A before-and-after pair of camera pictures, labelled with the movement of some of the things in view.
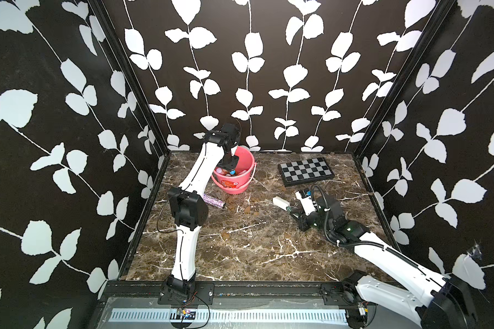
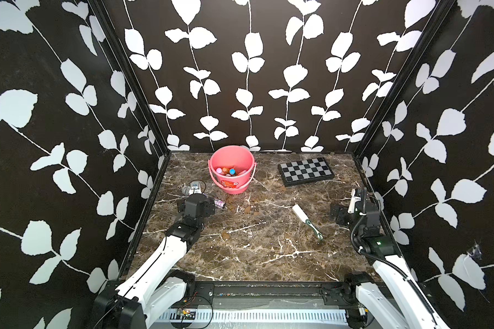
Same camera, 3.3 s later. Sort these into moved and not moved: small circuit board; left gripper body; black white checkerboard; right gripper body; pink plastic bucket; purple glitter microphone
Moved: left gripper body; right gripper body
Not moved: black white checkerboard; pink plastic bucket; small circuit board; purple glitter microphone
